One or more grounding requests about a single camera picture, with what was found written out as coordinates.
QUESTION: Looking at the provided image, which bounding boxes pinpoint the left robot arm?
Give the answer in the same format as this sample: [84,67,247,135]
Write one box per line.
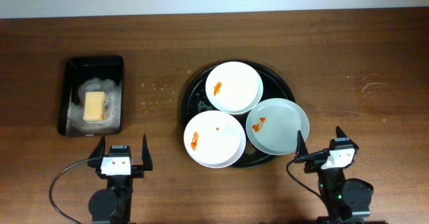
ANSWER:
[88,136,153,224]

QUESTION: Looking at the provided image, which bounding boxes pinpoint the white plate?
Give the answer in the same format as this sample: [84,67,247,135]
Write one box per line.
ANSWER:
[183,110,246,168]
[205,61,263,115]

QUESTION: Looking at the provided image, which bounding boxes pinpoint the left black cable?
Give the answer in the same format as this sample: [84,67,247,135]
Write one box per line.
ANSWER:
[48,156,101,224]

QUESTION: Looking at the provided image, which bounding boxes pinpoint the black rectangular soap tray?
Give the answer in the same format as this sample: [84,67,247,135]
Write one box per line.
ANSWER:
[57,55,125,137]

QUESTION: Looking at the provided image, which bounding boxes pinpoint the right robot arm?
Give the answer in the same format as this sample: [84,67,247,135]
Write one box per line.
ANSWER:
[291,126,374,223]

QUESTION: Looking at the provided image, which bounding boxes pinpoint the black cable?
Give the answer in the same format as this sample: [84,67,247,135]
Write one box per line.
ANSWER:
[48,156,101,224]
[286,152,331,215]

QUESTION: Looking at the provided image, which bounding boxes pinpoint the right black cable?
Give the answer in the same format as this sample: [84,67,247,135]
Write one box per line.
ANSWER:
[286,152,331,215]

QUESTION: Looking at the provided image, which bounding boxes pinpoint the pale blue plate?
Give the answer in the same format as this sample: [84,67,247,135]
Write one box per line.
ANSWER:
[245,98,310,156]

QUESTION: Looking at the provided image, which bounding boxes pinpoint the white plate top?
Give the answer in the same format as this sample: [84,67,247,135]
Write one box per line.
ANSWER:
[205,61,263,115]

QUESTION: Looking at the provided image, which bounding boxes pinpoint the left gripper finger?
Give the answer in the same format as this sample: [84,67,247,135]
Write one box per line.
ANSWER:
[141,135,153,171]
[89,135,105,159]

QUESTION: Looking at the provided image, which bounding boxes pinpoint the yellow sponge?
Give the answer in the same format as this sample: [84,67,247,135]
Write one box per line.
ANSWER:
[83,91,106,122]

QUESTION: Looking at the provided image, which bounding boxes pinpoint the white plate bottom left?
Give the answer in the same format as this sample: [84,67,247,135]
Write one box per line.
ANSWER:
[183,110,246,168]

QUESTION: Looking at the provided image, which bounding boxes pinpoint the black round tray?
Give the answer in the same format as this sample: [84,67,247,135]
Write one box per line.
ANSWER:
[180,59,296,168]

